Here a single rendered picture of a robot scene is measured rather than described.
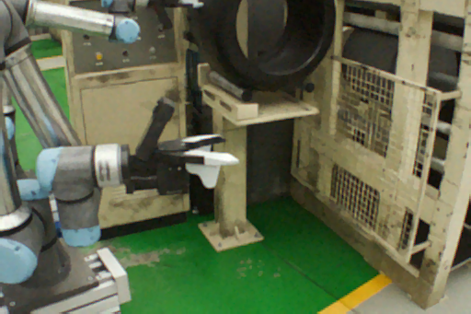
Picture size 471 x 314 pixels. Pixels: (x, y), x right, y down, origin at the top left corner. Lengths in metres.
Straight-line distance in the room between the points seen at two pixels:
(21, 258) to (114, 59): 1.46
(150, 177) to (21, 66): 0.32
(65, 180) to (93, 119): 1.40
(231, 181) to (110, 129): 0.64
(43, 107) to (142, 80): 1.32
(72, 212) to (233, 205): 1.57
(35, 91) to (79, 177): 0.20
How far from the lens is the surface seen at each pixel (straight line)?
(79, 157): 0.80
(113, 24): 1.43
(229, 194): 2.28
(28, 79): 0.90
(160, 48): 2.23
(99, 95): 2.16
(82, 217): 0.84
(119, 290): 1.17
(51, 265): 1.07
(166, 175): 0.79
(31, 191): 0.99
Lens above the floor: 1.38
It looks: 22 degrees down
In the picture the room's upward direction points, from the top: straight up
